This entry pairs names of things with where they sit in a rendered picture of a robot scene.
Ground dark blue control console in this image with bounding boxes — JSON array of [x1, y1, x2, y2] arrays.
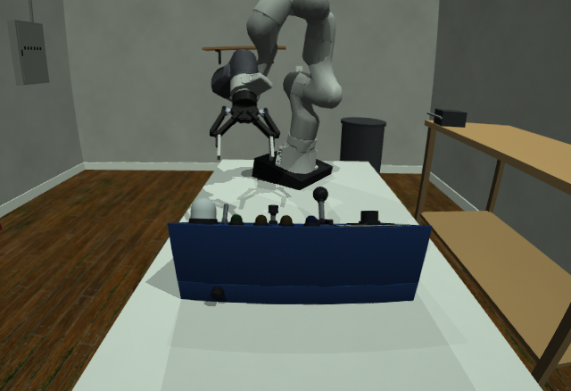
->
[[168, 187, 432, 304]]

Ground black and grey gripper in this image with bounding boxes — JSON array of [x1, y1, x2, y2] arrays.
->
[[210, 90, 280, 161]]

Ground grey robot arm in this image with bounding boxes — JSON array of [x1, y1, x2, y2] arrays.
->
[[211, 0, 343, 174]]

